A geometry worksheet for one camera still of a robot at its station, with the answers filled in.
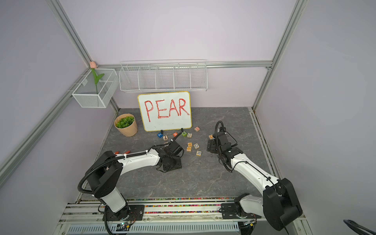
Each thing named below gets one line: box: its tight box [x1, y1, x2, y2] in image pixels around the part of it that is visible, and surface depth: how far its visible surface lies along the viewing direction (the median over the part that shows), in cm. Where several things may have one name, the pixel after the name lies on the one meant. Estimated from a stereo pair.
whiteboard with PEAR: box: [137, 91, 193, 132], surface depth 101 cm
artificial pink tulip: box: [89, 61, 105, 95], surface depth 92 cm
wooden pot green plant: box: [113, 113, 139, 138], surface depth 99 cm
